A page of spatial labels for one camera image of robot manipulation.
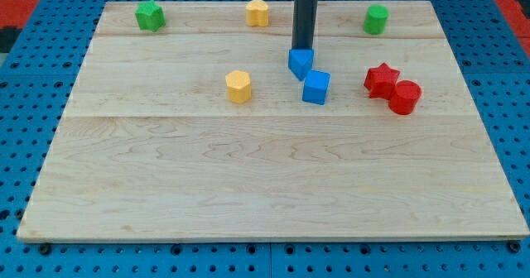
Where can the red star block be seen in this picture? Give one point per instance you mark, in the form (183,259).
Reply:
(380,81)

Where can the green star block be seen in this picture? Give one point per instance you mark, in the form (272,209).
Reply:
(150,16)

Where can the yellow hexagon block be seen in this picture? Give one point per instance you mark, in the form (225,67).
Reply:
(239,86)

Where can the light wooden board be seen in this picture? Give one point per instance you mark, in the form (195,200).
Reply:
(150,149)

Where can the blue cube block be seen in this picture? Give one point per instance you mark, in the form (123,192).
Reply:
(315,87)

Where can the blue triangle block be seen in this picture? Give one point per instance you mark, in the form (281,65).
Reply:
(300,62)

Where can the yellow heart block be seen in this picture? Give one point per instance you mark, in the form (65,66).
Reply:
(257,13)

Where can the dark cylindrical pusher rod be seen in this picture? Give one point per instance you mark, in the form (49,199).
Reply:
(304,23)

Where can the red cylinder block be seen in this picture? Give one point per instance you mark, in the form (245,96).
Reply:
(404,97)

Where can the green cylinder block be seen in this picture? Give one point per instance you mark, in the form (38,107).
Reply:
(375,19)

